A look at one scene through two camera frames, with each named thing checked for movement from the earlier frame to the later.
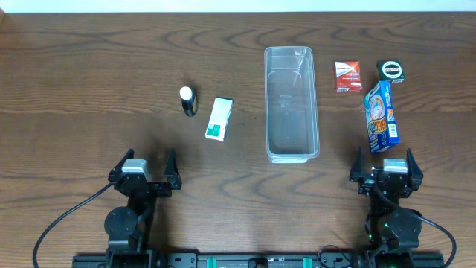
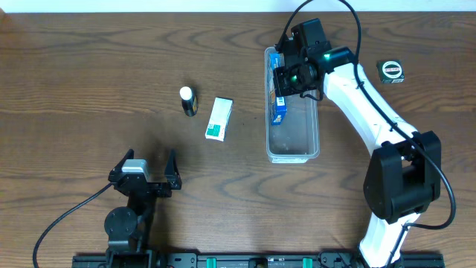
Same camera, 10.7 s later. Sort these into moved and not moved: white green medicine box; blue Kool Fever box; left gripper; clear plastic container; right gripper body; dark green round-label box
Moved: blue Kool Fever box; right gripper body
Not moved: left gripper; clear plastic container; dark green round-label box; white green medicine box
